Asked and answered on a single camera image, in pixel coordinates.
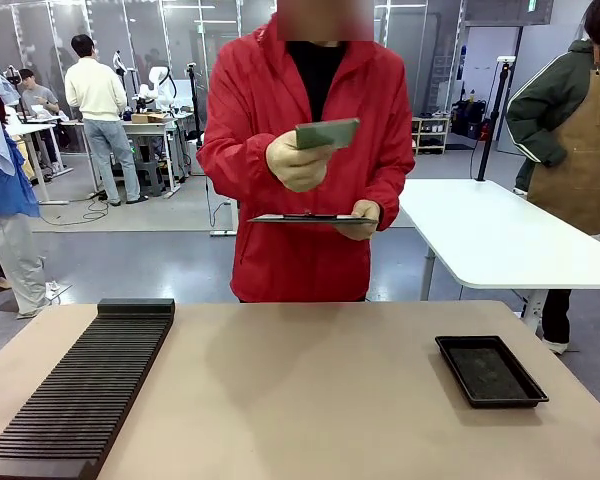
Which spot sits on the person's left hand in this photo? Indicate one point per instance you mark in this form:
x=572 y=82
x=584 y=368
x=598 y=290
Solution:
x=362 y=230

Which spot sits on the person's right hand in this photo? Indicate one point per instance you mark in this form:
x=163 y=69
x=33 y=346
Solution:
x=295 y=167

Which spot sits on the green PCB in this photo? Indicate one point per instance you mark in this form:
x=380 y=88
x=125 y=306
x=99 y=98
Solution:
x=330 y=134

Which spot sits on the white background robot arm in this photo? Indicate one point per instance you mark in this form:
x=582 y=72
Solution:
x=162 y=87

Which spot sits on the red-sleeved left forearm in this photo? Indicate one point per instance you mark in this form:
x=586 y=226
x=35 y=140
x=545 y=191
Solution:
x=397 y=195

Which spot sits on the red-sleeved right forearm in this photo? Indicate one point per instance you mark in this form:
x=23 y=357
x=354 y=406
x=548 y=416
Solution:
x=235 y=170

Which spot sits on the black slotted PCB rack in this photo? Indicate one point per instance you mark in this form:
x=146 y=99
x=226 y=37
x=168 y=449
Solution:
x=80 y=400

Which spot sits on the person in red jacket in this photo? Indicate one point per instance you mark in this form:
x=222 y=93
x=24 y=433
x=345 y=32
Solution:
x=290 y=90

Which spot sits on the wooden shoe shelf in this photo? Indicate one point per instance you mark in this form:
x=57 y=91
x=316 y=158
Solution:
x=432 y=135

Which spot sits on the white background workbench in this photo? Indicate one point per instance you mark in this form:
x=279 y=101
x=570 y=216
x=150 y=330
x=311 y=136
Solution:
x=165 y=127

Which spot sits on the white rounded table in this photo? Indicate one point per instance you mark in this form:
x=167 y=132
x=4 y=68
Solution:
x=500 y=235

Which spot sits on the grey step stool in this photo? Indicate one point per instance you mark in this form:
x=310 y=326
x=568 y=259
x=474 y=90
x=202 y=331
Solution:
x=152 y=180

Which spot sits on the black equipment cases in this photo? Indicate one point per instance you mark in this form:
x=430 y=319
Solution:
x=470 y=120

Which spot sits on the cardboard box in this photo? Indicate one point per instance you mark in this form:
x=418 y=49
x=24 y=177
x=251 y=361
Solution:
x=147 y=118

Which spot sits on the black stand with white head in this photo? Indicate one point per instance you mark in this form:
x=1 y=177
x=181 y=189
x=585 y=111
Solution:
x=495 y=115

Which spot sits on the black plastic tray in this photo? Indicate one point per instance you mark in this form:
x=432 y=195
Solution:
x=490 y=372

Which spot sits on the man in cream sweater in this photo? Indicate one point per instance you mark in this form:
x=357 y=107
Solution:
x=95 y=95

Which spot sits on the person in brown apron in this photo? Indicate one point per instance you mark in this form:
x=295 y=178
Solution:
x=580 y=150

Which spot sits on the white background desk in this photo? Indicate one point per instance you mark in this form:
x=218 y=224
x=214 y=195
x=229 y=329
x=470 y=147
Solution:
x=35 y=131

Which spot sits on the seated person in grey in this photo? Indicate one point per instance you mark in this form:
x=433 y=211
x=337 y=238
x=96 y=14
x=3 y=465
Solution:
x=37 y=97

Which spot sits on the person in blue shirt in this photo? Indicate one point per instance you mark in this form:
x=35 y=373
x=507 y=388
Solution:
x=5 y=200

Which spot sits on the black tripod with camera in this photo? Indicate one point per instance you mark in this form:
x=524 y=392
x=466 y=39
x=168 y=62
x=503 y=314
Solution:
x=194 y=100

